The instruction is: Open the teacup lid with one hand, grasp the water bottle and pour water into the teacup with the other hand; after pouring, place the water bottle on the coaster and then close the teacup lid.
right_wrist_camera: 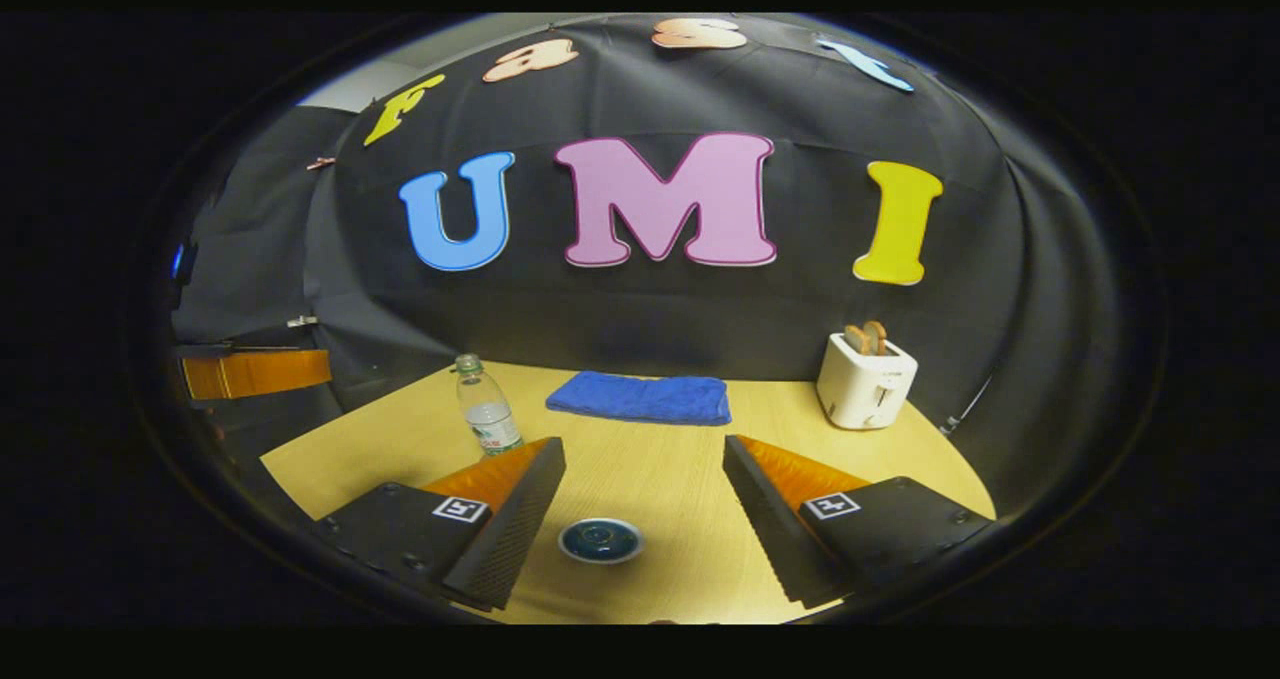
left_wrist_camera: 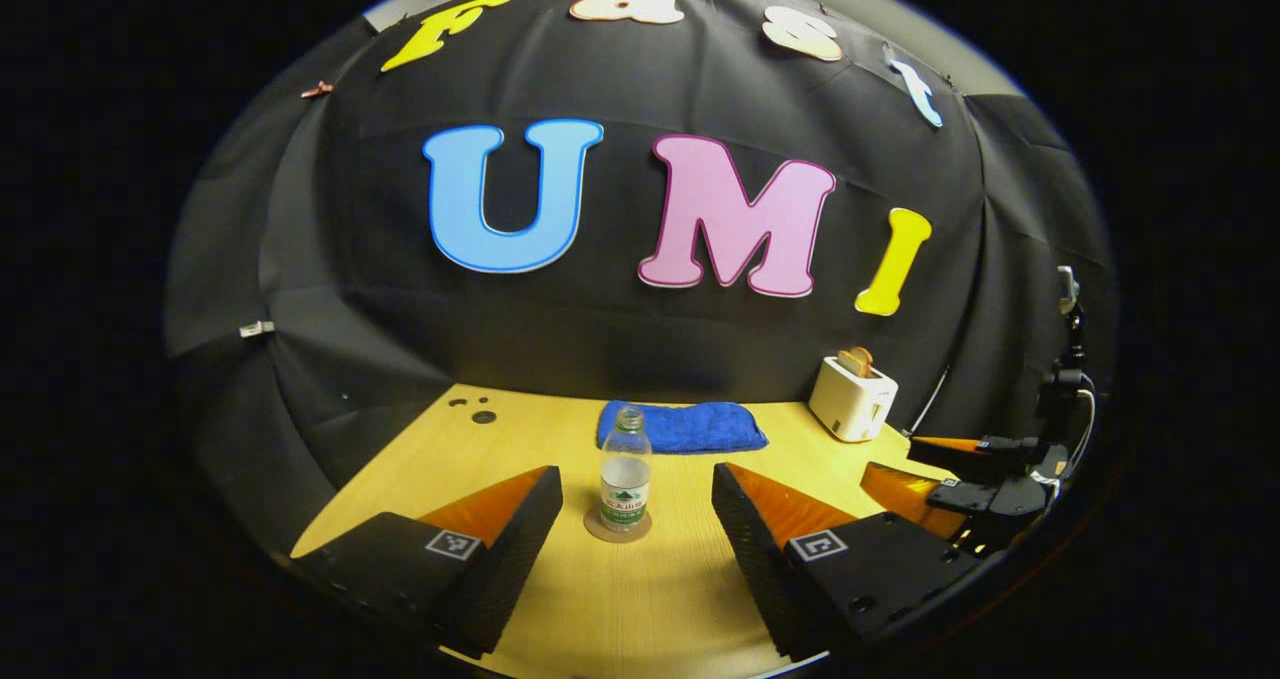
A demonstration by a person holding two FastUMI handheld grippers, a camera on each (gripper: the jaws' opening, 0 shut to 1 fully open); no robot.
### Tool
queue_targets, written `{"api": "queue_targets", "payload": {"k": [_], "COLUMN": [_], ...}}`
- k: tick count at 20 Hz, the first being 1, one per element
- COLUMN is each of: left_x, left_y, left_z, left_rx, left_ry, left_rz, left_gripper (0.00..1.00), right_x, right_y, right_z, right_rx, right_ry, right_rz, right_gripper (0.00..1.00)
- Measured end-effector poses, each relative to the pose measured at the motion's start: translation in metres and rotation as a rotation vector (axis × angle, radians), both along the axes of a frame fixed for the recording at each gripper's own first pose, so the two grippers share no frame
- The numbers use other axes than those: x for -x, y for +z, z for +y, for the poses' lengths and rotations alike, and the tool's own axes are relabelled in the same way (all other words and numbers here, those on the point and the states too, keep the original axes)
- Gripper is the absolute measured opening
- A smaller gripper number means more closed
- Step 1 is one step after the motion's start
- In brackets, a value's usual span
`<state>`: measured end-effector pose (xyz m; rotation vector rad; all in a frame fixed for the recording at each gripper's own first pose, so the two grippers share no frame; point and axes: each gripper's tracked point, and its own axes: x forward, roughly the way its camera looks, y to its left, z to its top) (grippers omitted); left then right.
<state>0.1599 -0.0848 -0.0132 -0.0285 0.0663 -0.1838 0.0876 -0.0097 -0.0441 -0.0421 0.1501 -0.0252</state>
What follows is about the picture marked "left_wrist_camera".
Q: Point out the white toaster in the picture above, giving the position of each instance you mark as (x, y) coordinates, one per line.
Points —
(850, 404)

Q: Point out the black backdrop cloth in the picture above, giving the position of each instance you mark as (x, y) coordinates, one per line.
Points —
(600, 339)

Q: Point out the clear plastic water bottle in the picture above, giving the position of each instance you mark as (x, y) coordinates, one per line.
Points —
(625, 479)

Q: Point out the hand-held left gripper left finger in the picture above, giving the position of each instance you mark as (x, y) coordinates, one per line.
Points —
(510, 559)

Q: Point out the toast bread slice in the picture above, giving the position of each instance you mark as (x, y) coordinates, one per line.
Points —
(847, 364)
(864, 360)

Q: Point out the copper cloth clip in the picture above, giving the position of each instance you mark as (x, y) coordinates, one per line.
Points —
(317, 89)

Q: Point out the folded blue towel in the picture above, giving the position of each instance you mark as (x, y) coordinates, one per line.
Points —
(700, 427)

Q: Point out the white cloth clip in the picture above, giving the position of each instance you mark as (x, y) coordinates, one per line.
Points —
(256, 329)

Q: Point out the round brown coaster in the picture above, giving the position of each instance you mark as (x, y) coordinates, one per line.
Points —
(592, 527)

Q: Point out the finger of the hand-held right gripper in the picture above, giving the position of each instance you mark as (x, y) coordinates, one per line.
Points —
(1010, 447)
(900, 489)

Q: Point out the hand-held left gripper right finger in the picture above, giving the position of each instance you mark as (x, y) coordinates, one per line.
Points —
(750, 549)

